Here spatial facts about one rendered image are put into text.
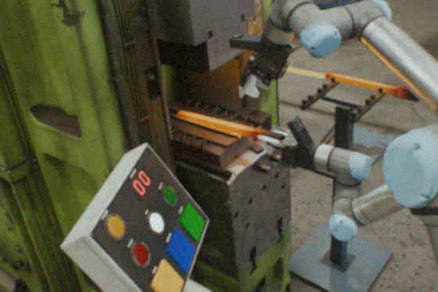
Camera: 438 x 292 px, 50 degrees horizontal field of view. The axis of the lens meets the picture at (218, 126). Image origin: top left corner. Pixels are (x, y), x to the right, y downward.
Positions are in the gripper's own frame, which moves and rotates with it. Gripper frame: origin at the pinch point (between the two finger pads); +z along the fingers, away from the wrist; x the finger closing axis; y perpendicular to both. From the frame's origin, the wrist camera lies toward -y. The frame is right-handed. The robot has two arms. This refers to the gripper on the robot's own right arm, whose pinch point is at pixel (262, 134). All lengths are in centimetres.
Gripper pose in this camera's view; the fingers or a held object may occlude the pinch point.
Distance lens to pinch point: 153.1
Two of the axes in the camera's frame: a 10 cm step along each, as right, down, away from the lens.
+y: 1.1, 8.7, 4.9
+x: 6.1, -4.5, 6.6
